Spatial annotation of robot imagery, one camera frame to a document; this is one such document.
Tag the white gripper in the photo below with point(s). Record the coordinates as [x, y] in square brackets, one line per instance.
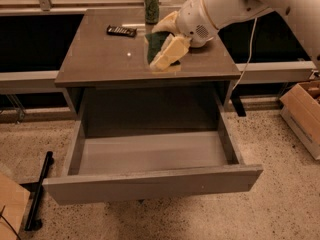
[192, 24]

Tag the green and yellow sponge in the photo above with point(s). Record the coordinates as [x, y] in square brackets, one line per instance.
[155, 45]

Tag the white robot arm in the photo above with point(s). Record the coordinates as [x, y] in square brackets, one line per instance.
[301, 16]

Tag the grey cabinet with counter top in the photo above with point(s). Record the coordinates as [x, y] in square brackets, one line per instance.
[146, 74]

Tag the open grey top drawer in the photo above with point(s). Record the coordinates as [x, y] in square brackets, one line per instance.
[137, 144]

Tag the green soda can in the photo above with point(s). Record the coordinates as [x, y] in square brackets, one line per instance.
[151, 11]

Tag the black remote control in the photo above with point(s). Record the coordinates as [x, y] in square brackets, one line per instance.
[121, 31]

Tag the cardboard box right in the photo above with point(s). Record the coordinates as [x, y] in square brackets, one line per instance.
[301, 111]

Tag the cardboard box left corner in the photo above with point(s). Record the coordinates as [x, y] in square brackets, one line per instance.
[13, 203]

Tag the black metal bar stand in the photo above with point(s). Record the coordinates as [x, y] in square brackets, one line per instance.
[36, 188]

